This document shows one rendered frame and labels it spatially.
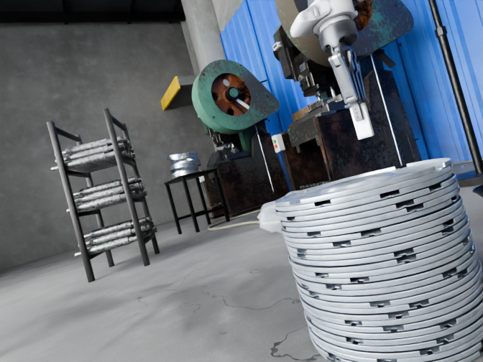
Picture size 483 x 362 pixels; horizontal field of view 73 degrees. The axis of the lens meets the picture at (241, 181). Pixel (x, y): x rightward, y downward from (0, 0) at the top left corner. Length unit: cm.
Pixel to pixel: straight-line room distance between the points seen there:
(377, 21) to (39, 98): 599
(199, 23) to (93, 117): 270
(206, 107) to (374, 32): 182
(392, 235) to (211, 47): 594
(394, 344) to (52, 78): 715
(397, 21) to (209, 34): 415
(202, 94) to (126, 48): 427
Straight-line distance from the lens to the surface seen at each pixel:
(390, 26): 272
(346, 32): 73
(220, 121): 362
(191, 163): 321
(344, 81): 70
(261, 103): 396
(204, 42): 628
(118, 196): 206
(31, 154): 694
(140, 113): 721
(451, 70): 217
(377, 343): 53
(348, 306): 51
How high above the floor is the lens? 30
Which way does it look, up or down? 1 degrees up
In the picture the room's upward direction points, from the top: 15 degrees counter-clockwise
